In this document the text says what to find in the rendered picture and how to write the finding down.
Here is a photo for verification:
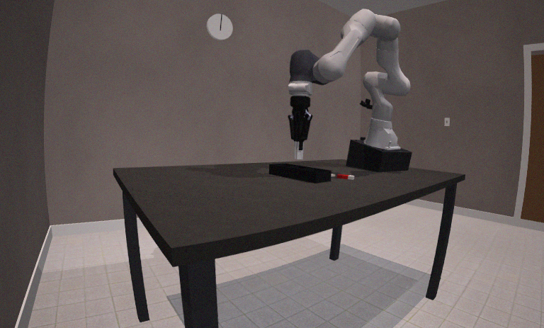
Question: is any red and white eraser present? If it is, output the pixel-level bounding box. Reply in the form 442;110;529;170
337;174;354;180

